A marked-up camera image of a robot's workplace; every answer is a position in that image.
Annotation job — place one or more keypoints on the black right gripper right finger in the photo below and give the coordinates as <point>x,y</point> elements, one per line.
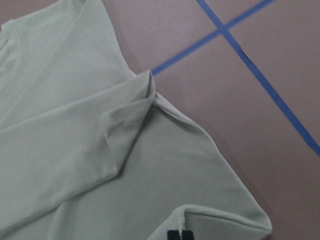
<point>187,235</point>

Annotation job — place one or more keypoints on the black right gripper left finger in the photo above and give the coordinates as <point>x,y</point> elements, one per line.
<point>173,235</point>

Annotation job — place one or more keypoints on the light green long-sleeve shirt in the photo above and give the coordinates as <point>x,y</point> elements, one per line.
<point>89,150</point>

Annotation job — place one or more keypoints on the blue tape strip crossing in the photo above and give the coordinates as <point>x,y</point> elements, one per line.
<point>205,40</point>

